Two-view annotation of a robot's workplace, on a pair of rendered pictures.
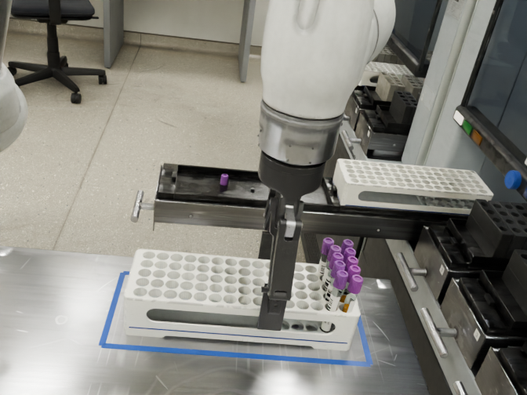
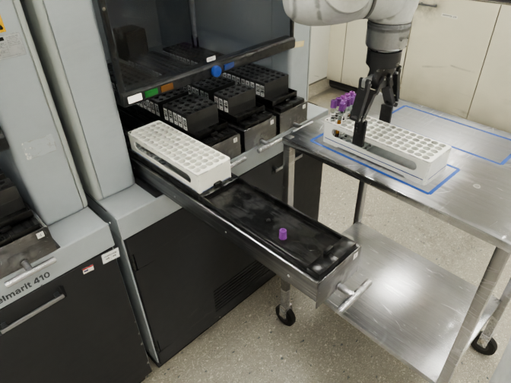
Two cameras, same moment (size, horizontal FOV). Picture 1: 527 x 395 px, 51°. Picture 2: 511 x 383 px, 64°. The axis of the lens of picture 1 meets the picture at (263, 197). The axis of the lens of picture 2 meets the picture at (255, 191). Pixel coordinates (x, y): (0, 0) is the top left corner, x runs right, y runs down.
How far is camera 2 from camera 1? 1.44 m
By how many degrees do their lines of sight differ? 96
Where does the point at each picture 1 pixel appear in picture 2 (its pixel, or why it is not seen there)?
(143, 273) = (432, 156)
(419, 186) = (185, 140)
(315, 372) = not seen: hidden behind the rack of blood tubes
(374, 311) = (312, 132)
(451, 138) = (115, 128)
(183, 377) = not seen: hidden behind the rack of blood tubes
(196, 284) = (410, 139)
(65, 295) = (471, 195)
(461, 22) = (33, 52)
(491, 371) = (284, 118)
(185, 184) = (317, 251)
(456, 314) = (257, 135)
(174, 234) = not seen: outside the picture
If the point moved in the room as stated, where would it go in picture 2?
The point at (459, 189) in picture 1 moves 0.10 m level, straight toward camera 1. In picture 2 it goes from (168, 130) to (205, 125)
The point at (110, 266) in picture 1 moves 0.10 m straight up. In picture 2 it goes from (434, 200) to (446, 160)
